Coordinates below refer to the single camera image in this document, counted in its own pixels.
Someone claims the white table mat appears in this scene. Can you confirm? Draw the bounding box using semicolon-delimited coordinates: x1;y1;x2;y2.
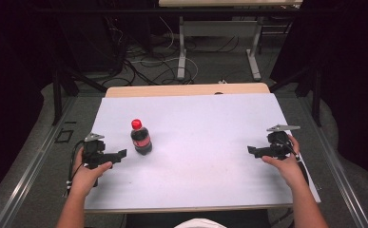
83;92;321;214

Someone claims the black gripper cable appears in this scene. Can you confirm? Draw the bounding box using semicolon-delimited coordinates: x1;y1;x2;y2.
66;140;86;196
278;138;311;188

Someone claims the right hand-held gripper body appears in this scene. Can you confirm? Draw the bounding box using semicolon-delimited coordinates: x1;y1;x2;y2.
266;123;301;161

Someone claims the white-legged desk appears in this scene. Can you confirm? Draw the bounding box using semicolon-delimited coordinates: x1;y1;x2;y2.
158;0;303;82

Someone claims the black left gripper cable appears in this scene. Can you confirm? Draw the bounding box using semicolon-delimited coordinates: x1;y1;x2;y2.
66;140;86;196

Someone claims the person's white clothing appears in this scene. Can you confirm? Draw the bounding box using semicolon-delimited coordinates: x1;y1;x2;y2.
173;218;227;228

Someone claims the tangle of floor cables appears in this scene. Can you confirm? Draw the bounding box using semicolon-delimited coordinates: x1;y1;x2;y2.
104;15;241;87

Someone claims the black metal stand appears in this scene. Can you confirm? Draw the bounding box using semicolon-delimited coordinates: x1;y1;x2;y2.
268;61;322;128
51;61;108;126

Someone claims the dark cola bottle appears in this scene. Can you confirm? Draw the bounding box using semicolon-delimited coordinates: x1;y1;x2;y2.
129;118;153;157

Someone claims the person's right hand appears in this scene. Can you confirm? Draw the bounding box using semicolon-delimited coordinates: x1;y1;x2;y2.
261;134;305;190

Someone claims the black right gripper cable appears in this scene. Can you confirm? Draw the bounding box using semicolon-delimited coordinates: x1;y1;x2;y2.
278;138;311;188

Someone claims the wooden table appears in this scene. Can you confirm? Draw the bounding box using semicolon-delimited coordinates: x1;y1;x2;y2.
84;83;300;215

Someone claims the metal floor rail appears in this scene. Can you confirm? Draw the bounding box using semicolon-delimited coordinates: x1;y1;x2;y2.
297;96;368;228
0;96;78;228

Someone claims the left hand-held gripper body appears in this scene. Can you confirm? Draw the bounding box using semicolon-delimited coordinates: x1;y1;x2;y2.
82;132;109;169

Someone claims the person's left hand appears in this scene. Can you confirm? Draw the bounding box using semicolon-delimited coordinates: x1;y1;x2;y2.
70;147;113;197

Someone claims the black horizontal bar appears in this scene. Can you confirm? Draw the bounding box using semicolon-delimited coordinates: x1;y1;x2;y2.
33;7;303;14

